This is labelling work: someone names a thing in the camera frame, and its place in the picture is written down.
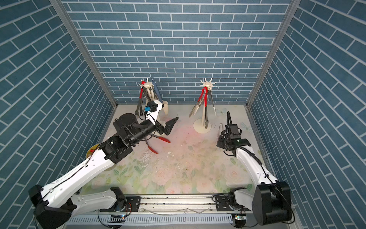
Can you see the cream utensil rack left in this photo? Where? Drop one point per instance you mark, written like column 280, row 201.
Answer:
column 149, row 94

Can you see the cream utensil rack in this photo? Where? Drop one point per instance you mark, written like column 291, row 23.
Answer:
column 207, row 83
column 149, row 94

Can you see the aluminium corner post right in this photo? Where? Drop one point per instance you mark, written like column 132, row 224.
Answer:
column 274, row 47

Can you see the yellow bowl with items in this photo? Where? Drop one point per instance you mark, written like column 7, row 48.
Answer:
column 91, row 150

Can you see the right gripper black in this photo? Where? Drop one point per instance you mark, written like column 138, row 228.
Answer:
column 219, row 141

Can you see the red tip grey tongs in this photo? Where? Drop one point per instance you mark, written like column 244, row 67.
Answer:
column 156, row 142

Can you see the pink cat paw tongs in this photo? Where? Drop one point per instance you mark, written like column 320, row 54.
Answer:
column 221, row 128

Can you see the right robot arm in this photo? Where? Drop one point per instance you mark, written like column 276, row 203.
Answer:
column 221, row 162

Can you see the blue wooden tip tongs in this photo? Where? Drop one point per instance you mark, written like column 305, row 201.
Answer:
column 159, row 96

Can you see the cream utensil rack right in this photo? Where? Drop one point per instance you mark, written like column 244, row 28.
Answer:
column 207, row 83

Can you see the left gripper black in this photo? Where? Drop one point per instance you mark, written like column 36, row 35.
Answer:
column 166, row 129

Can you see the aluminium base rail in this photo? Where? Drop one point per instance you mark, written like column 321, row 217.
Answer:
column 183, row 211

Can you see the red ring steel tongs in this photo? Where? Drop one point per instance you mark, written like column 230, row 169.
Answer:
column 139, row 108

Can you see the steel tongs red handles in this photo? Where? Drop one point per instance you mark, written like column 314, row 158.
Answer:
column 202, row 124

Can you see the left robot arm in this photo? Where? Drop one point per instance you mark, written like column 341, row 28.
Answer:
column 58, row 201

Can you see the aluminium corner post left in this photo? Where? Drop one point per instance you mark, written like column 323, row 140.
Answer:
column 70, row 27

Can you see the aluminium corner post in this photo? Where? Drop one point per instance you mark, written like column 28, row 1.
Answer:
column 274, row 47
column 70, row 27

